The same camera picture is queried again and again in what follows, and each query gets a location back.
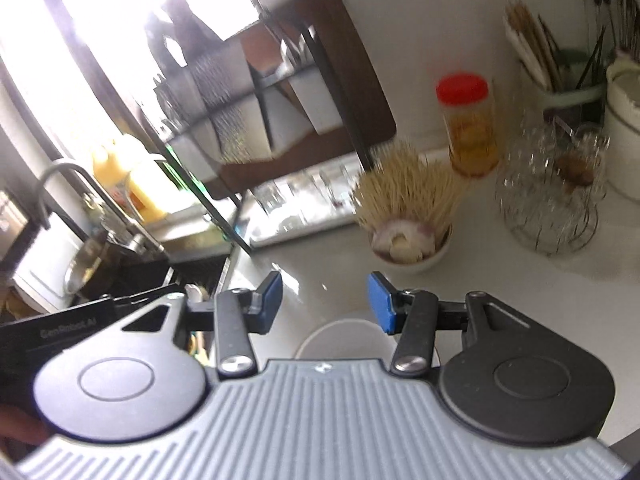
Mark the white plastic bowl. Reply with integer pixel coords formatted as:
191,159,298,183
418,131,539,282
294,318,397,366

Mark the person's left hand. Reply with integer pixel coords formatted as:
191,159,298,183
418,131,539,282
0,404,50,462

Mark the white dish brush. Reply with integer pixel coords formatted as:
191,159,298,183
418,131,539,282
184,283,209,304

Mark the steel pot in sink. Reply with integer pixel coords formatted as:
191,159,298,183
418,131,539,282
63,230,145,300

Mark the bowl of enoki and onion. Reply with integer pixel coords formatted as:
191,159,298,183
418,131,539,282
350,142,468,272

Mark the upturned drinking glass left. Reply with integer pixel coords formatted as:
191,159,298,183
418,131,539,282
253,182,294,228

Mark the upturned drinking glass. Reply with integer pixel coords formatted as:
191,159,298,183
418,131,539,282
326,162,362,209
288,172,330,222
253,182,294,228

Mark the chrome sink faucet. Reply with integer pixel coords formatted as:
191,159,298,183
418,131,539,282
37,158,170,256

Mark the upturned drinking glass middle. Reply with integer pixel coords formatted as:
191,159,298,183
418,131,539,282
288,172,330,222

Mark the upturned drinking glass right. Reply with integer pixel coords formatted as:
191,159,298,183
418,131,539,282
326,162,362,209

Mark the orange detergent bottle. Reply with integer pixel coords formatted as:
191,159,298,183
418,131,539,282
92,134,177,223

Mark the red-lid jar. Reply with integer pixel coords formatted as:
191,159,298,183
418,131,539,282
436,72,499,178

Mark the black dish rack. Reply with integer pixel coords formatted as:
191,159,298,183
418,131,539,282
134,14,381,256

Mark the brown cutting board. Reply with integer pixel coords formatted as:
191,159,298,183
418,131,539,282
205,0,397,200

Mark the chopstick holder with chopsticks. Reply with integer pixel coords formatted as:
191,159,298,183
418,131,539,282
503,0,606,128

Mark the white electric cooker pot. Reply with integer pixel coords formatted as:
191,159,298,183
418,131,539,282
603,58,639,202

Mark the wire rack with glass cups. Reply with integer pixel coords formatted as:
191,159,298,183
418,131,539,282
495,118,608,257

